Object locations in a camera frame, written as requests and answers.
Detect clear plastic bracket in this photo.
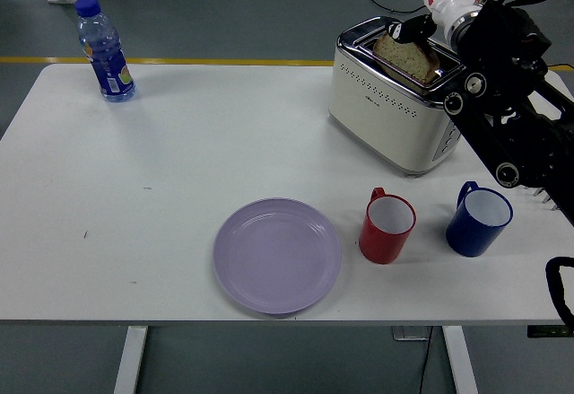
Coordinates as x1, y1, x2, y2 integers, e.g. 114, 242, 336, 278
391, 325, 432, 342

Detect blue enamel mug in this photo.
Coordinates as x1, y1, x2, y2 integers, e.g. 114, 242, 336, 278
444, 180, 514, 258

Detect black table control box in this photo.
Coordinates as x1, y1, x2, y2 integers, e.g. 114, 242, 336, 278
526, 324, 574, 339

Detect red enamel mug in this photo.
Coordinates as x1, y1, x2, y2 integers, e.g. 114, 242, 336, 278
358, 186, 417, 266

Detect silver metal toast rack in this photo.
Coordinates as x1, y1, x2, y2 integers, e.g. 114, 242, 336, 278
519, 186, 561, 212

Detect long black floor cable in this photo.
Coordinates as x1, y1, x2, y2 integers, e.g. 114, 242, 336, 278
353, 0, 574, 72

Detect bread slice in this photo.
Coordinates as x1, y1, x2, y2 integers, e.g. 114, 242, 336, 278
372, 29, 443, 84

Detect clear water bottle blue label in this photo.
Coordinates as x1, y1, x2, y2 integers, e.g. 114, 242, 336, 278
74, 0, 137, 103

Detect white table leg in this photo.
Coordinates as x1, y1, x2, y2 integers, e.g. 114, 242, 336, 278
112, 325, 149, 394
441, 325, 480, 394

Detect black cable under table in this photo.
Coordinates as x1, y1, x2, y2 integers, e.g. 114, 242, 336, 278
419, 326, 434, 394

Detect lilac round plate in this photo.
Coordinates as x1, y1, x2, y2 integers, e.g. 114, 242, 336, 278
212, 197, 343, 316

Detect cream and chrome toaster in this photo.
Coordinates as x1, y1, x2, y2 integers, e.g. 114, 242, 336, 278
326, 15, 472, 179

